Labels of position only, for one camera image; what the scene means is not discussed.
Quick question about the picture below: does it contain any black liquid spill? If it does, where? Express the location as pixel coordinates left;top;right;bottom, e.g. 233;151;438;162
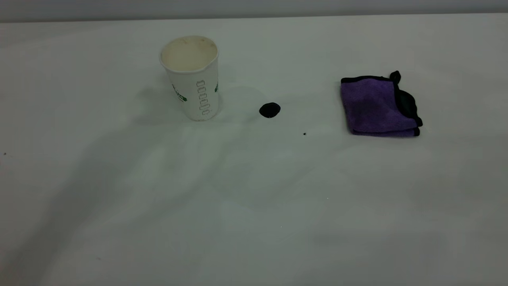
259;102;281;118

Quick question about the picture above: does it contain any white paper coffee cup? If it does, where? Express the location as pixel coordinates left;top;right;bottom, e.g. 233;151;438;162
160;36;219;122

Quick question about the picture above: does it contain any purple microfiber cloth black trim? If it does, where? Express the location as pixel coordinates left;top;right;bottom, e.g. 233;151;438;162
340;71;423;137

